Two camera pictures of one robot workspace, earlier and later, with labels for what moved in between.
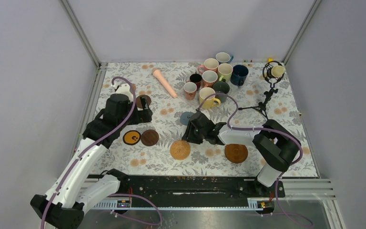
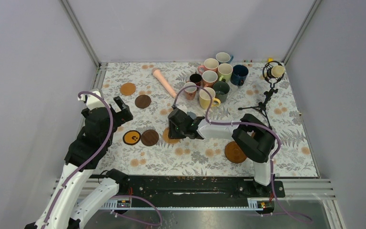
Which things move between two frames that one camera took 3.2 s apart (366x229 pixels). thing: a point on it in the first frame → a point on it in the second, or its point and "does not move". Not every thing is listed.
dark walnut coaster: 149,137 does not move
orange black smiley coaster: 132,137 does not move
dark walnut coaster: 138,100 does not move
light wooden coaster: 180,150 → 166,138
